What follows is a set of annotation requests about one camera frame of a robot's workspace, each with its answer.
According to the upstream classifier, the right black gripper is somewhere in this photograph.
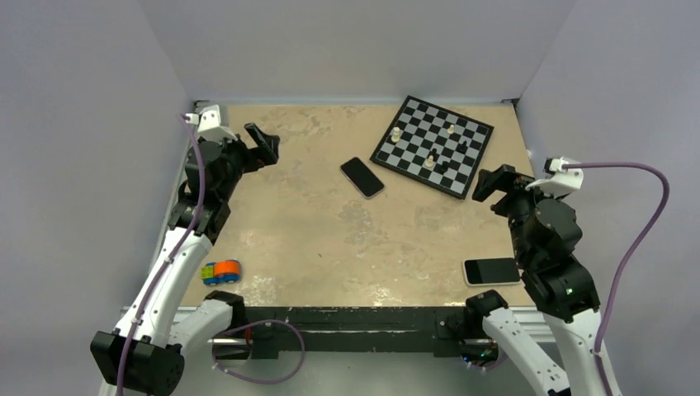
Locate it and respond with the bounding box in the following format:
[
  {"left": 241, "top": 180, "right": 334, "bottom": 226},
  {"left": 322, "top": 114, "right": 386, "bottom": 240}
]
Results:
[{"left": 471, "top": 162, "right": 564, "bottom": 262}]

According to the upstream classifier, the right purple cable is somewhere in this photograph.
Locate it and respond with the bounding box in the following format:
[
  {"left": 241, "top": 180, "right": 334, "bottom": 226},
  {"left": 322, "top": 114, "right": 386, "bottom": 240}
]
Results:
[{"left": 563, "top": 161, "right": 671, "bottom": 396}]

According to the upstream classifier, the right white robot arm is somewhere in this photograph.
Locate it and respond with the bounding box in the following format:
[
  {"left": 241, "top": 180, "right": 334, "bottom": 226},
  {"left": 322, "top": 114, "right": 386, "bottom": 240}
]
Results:
[{"left": 463, "top": 165, "right": 622, "bottom": 395}]

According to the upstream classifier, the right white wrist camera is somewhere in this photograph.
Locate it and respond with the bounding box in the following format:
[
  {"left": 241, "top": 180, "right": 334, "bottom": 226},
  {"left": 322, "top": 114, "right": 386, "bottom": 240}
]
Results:
[{"left": 525, "top": 157, "right": 584, "bottom": 198}]

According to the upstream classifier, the phone in white case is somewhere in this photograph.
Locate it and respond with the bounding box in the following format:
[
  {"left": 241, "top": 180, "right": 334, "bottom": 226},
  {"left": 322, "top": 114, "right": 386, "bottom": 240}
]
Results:
[{"left": 463, "top": 257, "right": 521, "bottom": 286}]

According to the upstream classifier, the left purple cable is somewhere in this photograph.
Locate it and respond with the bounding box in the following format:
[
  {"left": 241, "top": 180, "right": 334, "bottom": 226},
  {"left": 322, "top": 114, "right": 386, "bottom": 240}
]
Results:
[{"left": 115, "top": 113, "right": 208, "bottom": 396}]

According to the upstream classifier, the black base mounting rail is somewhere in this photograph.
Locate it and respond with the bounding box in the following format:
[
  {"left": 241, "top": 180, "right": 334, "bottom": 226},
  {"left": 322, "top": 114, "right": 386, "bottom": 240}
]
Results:
[{"left": 211, "top": 305, "right": 497, "bottom": 362}]

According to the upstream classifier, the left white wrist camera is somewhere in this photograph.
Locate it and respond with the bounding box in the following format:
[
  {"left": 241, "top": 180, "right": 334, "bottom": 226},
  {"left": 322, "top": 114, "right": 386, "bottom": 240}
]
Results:
[{"left": 183, "top": 104, "right": 239, "bottom": 143}]

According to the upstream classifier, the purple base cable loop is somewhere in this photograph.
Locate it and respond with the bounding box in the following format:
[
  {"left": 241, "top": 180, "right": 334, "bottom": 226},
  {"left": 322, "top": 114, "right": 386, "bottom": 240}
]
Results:
[{"left": 211, "top": 319, "right": 306, "bottom": 385}]

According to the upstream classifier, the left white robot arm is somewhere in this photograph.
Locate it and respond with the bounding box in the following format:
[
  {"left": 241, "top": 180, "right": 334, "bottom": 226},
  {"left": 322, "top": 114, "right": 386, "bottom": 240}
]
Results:
[{"left": 90, "top": 123, "right": 280, "bottom": 395}]

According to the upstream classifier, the black white chessboard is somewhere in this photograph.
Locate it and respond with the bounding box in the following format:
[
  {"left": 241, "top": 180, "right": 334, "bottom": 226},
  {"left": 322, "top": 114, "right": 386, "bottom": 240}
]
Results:
[{"left": 370, "top": 96, "right": 494, "bottom": 200}]

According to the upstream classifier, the white chess piece left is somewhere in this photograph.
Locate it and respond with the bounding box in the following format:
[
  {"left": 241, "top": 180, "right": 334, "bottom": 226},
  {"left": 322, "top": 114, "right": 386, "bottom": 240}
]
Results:
[{"left": 390, "top": 127, "right": 401, "bottom": 143}]

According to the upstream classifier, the aluminium frame rail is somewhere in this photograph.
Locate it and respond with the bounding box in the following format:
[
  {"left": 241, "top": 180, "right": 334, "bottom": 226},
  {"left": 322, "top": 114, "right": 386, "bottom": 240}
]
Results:
[{"left": 510, "top": 306, "right": 556, "bottom": 343}]

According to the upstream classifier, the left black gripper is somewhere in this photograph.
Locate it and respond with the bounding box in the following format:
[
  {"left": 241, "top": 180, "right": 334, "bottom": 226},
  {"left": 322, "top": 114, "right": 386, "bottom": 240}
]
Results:
[{"left": 209, "top": 123, "right": 277, "bottom": 200}]

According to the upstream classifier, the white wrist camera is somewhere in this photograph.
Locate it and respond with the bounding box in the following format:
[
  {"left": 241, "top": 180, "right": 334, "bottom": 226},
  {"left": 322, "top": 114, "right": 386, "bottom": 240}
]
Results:
[
  {"left": 525, "top": 157, "right": 584, "bottom": 198},
  {"left": 183, "top": 104, "right": 239, "bottom": 143}
]

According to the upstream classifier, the colourful toy car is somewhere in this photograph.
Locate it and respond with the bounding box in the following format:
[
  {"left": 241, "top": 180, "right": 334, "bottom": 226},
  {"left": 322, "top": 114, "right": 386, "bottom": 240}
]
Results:
[{"left": 201, "top": 260, "right": 242, "bottom": 286}]

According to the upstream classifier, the phone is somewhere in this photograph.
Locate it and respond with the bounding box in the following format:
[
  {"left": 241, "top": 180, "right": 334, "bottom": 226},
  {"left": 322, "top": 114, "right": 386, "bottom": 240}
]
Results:
[
  {"left": 340, "top": 157, "right": 385, "bottom": 199},
  {"left": 463, "top": 257, "right": 521, "bottom": 286}
]

